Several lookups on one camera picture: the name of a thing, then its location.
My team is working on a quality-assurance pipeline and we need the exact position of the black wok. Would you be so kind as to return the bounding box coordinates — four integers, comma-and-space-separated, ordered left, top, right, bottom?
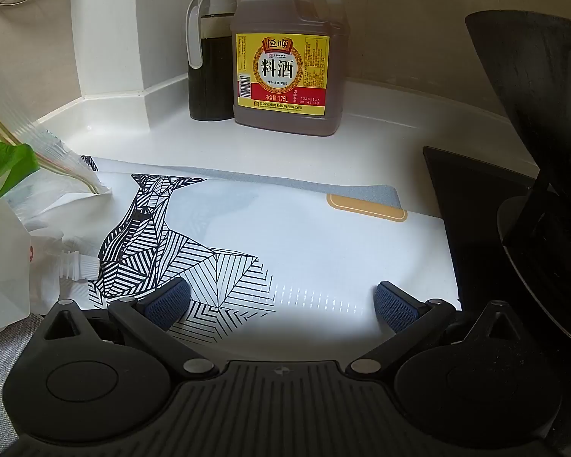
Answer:
464, 10, 571, 367

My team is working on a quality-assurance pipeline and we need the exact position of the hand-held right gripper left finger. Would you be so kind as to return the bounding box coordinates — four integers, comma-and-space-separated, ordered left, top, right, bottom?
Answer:
40, 277, 220, 380

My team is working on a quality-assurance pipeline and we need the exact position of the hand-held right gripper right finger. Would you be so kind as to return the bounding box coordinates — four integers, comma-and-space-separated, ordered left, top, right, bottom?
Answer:
346, 280, 523, 378

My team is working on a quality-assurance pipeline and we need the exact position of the black glass stove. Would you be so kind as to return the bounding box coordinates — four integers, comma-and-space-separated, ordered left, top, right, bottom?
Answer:
423, 145, 548, 303

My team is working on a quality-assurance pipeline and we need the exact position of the white crumpled wrapper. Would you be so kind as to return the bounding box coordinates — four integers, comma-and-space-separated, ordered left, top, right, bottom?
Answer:
14, 171, 117, 253

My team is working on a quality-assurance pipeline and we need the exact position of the dark soy sauce dispenser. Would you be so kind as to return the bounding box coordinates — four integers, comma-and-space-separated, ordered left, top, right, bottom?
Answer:
185, 0, 241, 121

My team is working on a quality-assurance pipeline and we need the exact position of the white printed mat grey underside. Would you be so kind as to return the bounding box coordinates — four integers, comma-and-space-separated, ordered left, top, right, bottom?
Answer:
0, 155, 461, 407

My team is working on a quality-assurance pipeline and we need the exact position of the translucent white spout pouch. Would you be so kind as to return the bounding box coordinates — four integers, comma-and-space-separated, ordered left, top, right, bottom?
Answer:
0, 197, 100, 341

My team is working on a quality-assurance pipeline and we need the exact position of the brown cooking wine jug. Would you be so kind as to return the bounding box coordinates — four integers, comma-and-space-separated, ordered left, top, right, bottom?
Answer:
231, 0, 349, 137

